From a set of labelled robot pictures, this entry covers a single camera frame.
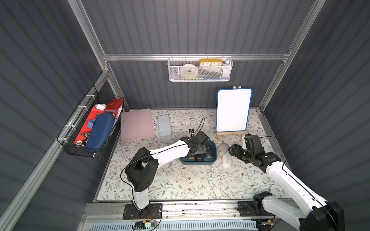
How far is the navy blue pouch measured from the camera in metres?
0.66

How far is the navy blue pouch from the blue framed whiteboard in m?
0.61

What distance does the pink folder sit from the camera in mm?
1057

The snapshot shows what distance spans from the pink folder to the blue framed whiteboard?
1.68 feet
